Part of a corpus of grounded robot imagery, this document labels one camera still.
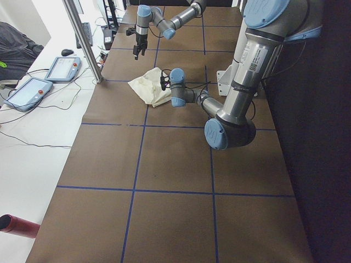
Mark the aluminium frame post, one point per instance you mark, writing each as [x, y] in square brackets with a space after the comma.
[78, 29]

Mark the black computer mouse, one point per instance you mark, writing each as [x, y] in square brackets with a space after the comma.
[67, 52]

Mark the near blue teach pendant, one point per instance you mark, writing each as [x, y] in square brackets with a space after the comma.
[29, 95]

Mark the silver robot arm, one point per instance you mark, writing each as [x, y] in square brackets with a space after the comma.
[228, 126]
[167, 28]

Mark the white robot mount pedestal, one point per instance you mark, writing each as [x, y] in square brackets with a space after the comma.
[227, 82]

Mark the blue teach pendant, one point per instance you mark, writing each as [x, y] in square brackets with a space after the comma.
[63, 69]
[29, 95]

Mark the black keyboard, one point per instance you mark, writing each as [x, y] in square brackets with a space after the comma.
[87, 32]

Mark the far blue teach pendant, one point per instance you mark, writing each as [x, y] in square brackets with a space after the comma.
[63, 69]

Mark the cream long-sleeve cat shirt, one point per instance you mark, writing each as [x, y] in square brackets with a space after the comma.
[148, 88]

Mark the red cylinder tube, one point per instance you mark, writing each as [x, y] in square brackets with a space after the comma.
[18, 226]

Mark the dark jacket on chair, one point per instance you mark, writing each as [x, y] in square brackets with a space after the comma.
[18, 52]

